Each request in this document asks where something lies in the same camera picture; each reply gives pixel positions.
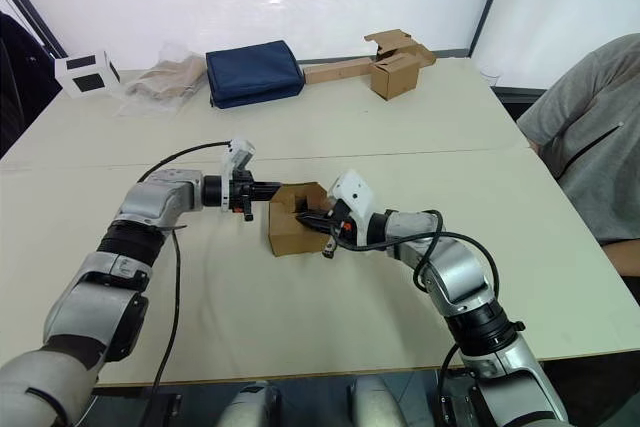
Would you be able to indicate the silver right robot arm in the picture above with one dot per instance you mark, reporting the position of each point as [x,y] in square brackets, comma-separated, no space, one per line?
[450,267]

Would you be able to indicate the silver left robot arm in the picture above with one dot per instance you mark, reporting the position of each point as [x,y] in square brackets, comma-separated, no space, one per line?
[150,202]

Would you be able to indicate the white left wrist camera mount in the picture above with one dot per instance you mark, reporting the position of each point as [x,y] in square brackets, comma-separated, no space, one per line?
[240,153]

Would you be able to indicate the small brown cardboard box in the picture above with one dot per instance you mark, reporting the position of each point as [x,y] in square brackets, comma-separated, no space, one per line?
[290,237]

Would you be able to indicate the white cube with black squares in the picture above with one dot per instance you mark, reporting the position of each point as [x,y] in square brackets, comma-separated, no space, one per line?
[82,74]

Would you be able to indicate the person in grey shirt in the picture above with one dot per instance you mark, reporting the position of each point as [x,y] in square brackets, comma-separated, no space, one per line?
[595,137]

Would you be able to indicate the silver rounded robot leg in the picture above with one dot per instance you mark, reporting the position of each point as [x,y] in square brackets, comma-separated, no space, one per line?
[247,404]
[372,402]

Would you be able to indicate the navy blue fabric bag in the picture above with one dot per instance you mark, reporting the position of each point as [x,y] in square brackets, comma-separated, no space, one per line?
[252,74]

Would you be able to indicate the long flat cardboard box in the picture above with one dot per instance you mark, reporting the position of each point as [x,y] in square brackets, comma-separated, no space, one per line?
[335,70]

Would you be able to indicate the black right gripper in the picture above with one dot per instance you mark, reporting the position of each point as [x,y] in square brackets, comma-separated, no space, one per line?
[352,234]

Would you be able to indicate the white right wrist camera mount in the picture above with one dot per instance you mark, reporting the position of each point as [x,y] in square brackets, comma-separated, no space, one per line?
[352,189]

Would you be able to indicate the black jacket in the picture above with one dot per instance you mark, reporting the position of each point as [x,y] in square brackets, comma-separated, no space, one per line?
[20,82]

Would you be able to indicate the clear plastic cup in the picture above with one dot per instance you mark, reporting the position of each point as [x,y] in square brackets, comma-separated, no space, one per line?
[490,77]

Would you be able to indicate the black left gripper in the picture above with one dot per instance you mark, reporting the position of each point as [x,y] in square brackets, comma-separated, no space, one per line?
[244,190]

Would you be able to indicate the open-flapped brown cardboard box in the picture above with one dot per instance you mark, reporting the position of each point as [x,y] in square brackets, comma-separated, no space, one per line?
[395,78]

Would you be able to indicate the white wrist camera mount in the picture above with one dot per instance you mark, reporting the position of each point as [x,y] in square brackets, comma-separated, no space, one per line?
[240,153]
[352,189]

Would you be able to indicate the clear bag with beige cloth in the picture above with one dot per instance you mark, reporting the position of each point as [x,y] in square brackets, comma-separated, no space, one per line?
[165,79]

